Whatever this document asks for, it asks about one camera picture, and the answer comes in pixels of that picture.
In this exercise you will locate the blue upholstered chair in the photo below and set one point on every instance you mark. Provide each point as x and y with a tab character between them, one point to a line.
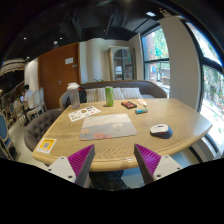
5	138

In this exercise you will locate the pastel landscape mouse pad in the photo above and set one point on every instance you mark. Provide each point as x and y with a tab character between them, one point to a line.
107	127

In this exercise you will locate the white and black computer mouse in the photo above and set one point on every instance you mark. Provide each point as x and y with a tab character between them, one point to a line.
162	131

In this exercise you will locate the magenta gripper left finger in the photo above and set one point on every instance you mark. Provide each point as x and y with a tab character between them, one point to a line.
74	168

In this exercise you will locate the white printed menu sheet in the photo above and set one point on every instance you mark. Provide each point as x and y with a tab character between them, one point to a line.
83	113

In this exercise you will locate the grey curved sofa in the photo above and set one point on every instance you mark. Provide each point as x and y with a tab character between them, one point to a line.
147	88

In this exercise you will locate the white wrapped packet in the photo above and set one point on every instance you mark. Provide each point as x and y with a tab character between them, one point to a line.
142	102

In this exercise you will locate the clear water bottle white lid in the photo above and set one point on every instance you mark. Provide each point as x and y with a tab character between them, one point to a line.
73	92

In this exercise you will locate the striped cushion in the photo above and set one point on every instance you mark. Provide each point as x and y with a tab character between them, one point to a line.
99	94

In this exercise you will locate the brown wooden door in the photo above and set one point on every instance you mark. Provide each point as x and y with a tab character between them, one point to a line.
57	68

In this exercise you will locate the green drinking bottle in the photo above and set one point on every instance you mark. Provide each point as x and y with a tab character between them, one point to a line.
109	96

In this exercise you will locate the black backpack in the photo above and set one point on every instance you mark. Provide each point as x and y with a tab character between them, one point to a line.
82	97

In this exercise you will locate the small teal packet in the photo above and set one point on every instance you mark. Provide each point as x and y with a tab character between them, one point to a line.
141	111

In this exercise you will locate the black and red flat box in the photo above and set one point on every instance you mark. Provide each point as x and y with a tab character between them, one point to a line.
129	105

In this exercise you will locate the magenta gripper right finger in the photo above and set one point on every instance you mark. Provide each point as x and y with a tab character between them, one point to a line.
153	166

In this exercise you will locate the yellow QR code sticker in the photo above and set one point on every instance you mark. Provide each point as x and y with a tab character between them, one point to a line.
46	145

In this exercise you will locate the arched glass display cabinet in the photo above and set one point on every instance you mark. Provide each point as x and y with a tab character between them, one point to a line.
122	63

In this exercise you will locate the grey tufted armchair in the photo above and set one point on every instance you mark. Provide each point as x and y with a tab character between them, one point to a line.
35	130

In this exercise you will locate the seated person in white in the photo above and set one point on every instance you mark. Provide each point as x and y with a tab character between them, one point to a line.
28	97

